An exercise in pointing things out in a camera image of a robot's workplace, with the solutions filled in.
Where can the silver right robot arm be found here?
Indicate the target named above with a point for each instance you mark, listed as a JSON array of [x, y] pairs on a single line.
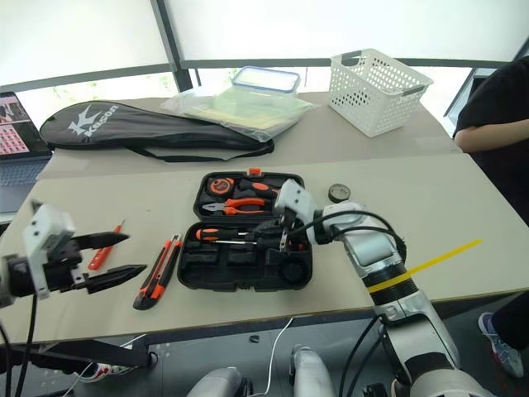
[[374, 248]]

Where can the black table support bracket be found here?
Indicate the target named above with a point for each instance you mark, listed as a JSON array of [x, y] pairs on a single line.
[[99, 351]]

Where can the grey laptop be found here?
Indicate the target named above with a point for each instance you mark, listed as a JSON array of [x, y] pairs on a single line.
[[16, 165]]

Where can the clear plastic bag with papers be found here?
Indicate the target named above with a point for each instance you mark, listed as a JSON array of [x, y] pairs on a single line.
[[248, 111]]

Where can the small red tester screwdriver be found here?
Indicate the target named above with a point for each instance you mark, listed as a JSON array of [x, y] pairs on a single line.
[[101, 254]]

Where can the small black floor object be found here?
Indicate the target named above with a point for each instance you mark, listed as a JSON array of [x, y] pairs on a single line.
[[254, 338]]

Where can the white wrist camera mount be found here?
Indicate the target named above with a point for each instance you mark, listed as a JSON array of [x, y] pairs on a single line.
[[43, 225], [295, 198]]

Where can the dark window frame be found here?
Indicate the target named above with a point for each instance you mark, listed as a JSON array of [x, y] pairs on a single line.
[[171, 45]]

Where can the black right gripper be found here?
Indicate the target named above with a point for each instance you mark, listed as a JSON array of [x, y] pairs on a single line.
[[291, 231]]

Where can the clear container with blue lid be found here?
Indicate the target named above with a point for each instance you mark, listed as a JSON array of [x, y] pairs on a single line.
[[264, 79]]

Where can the orange black utility knife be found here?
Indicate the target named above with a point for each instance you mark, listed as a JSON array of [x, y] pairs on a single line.
[[159, 273]]

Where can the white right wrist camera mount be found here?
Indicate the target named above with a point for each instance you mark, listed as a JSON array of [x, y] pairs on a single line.
[[295, 198]]

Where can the orange black screwdriver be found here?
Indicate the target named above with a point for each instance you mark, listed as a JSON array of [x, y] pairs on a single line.
[[211, 234]]

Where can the black orange tape measure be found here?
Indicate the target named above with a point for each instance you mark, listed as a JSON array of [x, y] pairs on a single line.
[[220, 185]]

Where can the black racket bag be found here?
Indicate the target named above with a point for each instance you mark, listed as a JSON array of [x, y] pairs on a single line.
[[136, 128]]

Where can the grey rounded robot leg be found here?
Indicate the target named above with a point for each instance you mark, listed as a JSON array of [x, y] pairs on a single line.
[[312, 372], [217, 382]]

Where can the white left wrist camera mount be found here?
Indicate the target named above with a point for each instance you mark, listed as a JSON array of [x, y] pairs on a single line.
[[43, 225]]

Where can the yellow tape strip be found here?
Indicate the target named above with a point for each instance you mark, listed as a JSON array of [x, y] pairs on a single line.
[[442, 256]]

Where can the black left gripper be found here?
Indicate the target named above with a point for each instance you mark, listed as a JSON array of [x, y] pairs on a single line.
[[62, 266]]

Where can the blue grey sneaker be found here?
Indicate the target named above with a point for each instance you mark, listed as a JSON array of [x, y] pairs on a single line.
[[502, 349]]

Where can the white perforated plastic basket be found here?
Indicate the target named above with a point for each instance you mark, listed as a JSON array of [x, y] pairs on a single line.
[[372, 95]]

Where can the person's bare forearm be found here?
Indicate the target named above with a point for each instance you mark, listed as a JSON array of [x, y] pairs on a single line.
[[492, 138]]

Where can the person in black shirt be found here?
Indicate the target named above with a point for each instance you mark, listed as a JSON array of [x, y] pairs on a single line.
[[502, 103]]

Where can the black plastic tool case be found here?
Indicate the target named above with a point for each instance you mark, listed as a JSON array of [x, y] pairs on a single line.
[[231, 269]]

